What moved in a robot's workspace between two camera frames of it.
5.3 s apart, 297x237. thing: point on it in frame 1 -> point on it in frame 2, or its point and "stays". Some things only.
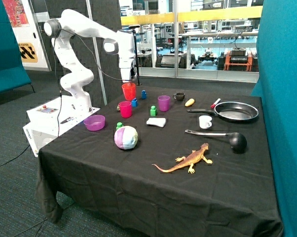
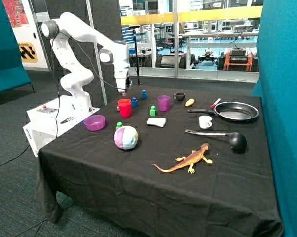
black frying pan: x=233 y=110 stays
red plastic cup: x=129 y=91 -> x=125 y=107
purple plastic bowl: x=94 y=123 stays
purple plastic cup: x=164 y=101 stays
